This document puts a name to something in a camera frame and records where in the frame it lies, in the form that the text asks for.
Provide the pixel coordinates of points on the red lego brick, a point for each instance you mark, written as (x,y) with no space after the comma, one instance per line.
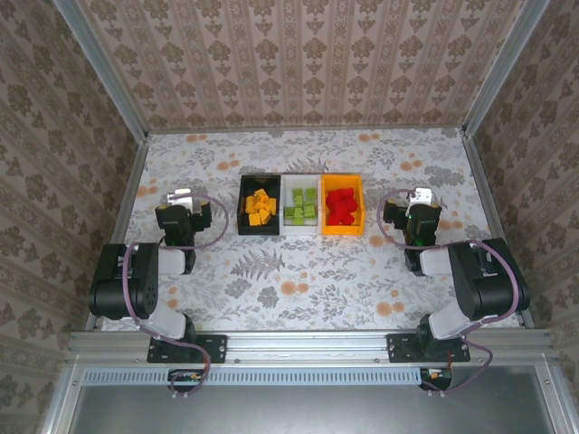
(346,218)
(346,193)
(334,197)
(337,208)
(332,218)
(350,204)

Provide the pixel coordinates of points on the orange lego brick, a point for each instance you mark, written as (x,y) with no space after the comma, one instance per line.
(262,203)
(271,205)
(255,220)
(251,204)
(267,218)
(260,194)

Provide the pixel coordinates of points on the long green lego brick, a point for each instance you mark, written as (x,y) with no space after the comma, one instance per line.
(310,210)

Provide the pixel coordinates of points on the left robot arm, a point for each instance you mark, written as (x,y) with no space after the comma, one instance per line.
(113,280)

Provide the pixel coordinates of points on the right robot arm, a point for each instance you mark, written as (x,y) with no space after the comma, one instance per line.
(488,289)

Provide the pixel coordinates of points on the orange plastic bin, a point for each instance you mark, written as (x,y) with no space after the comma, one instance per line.
(341,229)

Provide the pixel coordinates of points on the black plastic bin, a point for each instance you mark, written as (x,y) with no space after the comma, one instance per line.
(262,231)

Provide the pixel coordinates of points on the floral table cover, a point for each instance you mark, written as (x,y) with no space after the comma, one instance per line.
(407,294)

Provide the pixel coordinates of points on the white plastic bin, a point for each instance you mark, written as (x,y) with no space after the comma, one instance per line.
(300,229)

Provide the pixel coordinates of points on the left black connector box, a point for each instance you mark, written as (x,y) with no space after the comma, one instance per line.
(185,379)

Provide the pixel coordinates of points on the black connector box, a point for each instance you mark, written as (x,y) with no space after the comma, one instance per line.
(436,377)
(185,379)

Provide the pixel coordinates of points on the right black connector box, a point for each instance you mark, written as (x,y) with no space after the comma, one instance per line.
(436,377)

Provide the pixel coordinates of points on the grey metal panel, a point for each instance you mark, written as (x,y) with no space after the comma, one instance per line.
(307,411)

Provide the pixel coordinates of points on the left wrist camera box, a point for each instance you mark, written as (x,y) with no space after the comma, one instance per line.
(180,198)

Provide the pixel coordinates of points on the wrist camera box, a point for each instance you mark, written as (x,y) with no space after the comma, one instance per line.
(423,194)
(180,198)

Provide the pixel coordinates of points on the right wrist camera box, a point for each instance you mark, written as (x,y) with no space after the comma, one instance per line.
(423,194)

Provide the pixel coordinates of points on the left aluminium side rail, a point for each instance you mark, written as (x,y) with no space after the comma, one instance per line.
(129,190)

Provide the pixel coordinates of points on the aluminium side rail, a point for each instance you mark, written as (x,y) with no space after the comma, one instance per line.
(129,190)
(485,190)

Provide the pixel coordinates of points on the right aluminium side rail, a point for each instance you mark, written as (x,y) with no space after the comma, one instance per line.
(485,190)

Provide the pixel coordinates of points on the aluminium back rail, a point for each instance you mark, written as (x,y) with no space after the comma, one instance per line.
(307,128)

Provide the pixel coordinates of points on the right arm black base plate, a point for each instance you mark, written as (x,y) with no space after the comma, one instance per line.
(398,348)

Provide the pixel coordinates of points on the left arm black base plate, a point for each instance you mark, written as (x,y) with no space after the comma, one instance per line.
(217,348)

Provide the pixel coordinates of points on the aluminium mounting rail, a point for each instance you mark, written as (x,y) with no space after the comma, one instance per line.
(307,346)

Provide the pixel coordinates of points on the left aluminium frame post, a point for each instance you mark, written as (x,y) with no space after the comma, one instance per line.
(103,68)

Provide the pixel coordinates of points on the aluminium frame post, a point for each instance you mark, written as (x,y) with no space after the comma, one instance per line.
(103,68)
(503,68)

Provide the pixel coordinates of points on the right aluminium frame post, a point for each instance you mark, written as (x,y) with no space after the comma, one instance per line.
(503,68)

